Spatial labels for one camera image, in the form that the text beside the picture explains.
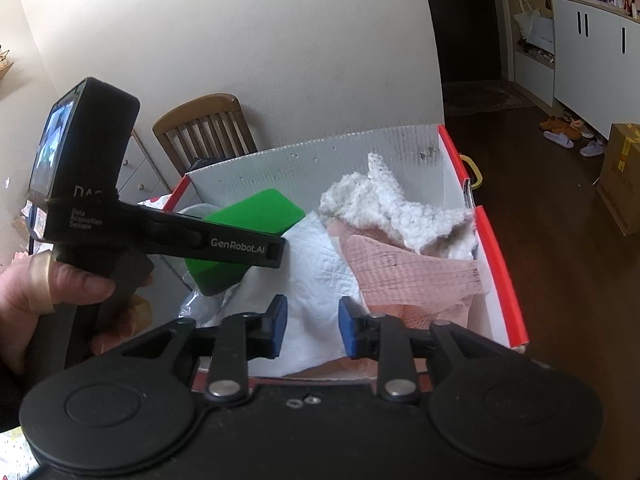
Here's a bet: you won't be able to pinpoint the pink mesh bath sponge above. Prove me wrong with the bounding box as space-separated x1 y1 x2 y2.
295 219 493 386

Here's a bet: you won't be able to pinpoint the white fluffy towel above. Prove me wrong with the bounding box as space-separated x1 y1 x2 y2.
319 152 476 261

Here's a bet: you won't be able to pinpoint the person's left hand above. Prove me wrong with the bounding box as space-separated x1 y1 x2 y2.
0 252 153 376

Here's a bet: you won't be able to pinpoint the red cardboard box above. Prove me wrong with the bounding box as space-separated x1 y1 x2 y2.
165 124 530 392

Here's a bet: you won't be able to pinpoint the white tote bag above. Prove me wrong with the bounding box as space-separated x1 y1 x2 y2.
515 0 556 56

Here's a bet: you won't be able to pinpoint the wooden chair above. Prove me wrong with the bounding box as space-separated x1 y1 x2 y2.
152 93 258 177

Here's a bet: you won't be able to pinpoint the green sponge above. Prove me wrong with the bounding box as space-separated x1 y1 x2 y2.
185 188 306 297

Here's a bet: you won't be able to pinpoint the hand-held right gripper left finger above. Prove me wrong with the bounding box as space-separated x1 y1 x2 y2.
120 295 288 404

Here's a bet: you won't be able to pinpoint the small wooden cabinet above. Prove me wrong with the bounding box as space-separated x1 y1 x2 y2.
120 130 175 211

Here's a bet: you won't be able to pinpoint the dark door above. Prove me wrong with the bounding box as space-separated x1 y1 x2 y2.
421 0 513 86

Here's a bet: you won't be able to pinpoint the brown cardboard box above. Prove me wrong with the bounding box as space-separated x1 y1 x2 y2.
595 122 640 237

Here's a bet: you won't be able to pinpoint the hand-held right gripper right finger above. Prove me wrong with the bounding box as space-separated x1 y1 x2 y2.
338 297 531 404

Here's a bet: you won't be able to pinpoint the white paper towel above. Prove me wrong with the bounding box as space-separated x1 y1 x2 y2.
205 210 370 378

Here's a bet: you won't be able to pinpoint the white wall cabinets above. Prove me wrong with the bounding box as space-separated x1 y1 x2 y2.
550 0 640 137

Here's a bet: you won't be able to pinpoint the clear plastic bag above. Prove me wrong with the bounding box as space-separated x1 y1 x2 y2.
176 202 238 333

